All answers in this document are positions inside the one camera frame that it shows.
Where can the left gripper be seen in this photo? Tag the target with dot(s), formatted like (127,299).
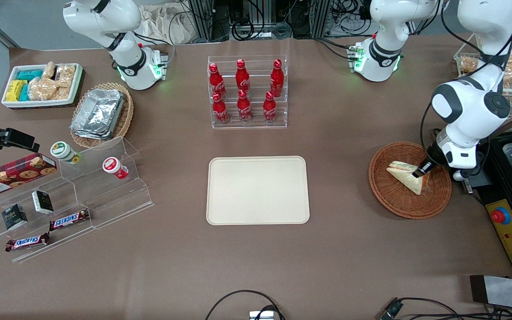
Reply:
(434,157)

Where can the triangle sandwich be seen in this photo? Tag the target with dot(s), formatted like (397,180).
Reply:
(405,175)

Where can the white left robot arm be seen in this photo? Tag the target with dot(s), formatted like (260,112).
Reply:
(469,106)

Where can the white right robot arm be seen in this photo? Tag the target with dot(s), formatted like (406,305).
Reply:
(122,40)

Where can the round brown wicker basket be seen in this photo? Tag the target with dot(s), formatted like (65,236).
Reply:
(394,200)

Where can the oval light wicker basket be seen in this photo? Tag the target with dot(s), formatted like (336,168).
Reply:
(125,118)

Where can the cream plastic tray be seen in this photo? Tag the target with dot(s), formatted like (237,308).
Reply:
(256,191)

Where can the red tartan cookie box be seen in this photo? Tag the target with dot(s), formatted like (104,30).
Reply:
(11,175)

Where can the teal snack pack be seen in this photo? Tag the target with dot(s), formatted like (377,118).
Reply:
(29,74)
(24,93)

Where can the yellow snack pack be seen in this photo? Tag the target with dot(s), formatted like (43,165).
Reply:
(15,90)

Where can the green lid white cup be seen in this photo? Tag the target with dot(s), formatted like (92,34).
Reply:
(62,151)

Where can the clear bag of crackers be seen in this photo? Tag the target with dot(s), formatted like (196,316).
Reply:
(63,92)
(66,75)
(49,70)
(42,89)

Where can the small black white box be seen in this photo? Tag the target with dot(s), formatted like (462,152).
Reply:
(42,202)

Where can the black machine with yellow panel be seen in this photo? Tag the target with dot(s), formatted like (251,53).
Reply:
(494,191)

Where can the white rectangular snack bin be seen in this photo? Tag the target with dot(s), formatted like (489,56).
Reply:
(76,89)

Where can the red emergency stop button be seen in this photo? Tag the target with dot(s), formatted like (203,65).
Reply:
(501,216)

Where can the stack of foil trays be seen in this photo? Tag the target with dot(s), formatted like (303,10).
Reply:
(98,113)

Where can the brown Snickers bar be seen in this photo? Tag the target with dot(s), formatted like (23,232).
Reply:
(27,242)
(69,219)

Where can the red lid white cup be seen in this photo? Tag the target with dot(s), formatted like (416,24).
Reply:
(114,166)

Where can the clear acrylic step stand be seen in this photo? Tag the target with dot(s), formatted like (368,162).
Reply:
(118,200)

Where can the grey flat strip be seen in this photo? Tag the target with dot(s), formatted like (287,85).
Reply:
(509,293)

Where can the red cola bottle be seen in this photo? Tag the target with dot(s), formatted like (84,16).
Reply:
(269,109)
(219,110)
(244,107)
(277,79)
(216,82)
(242,78)

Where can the clear acrylic bottle rack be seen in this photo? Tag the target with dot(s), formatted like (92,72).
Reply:
(256,124)

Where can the small silver device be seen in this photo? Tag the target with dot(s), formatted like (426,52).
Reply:
(261,315)

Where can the aluminium frame post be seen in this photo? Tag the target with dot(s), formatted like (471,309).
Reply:
(320,18)
(202,20)

